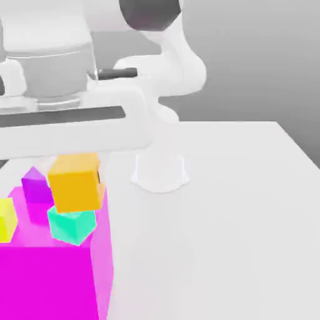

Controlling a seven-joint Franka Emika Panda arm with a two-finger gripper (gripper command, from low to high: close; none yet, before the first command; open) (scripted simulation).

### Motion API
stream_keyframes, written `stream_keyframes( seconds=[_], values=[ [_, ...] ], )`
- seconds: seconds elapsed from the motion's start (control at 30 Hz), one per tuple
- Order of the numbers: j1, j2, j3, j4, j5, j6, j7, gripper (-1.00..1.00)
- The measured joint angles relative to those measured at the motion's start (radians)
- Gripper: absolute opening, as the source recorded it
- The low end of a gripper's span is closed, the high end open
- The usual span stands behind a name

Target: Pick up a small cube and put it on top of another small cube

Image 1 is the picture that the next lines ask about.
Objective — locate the small teal cube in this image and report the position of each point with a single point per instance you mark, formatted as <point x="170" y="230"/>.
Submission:
<point x="70" y="227"/>

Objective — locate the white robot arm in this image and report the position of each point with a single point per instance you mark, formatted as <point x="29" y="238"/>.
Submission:
<point x="180" y="70"/>

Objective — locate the small orange cube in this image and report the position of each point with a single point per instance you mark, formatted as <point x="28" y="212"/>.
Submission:
<point x="75" y="190"/>

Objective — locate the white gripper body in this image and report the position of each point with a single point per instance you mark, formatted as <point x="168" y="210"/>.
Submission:
<point x="75" y="140"/>

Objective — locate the small yellow cube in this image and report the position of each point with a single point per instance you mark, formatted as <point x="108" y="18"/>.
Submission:
<point x="6" y="220"/>

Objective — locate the small purple cube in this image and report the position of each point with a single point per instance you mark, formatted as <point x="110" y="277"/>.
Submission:
<point x="36" y="188"/>

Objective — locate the large magenta box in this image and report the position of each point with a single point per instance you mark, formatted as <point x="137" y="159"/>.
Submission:
<point x="45" y="282"/>

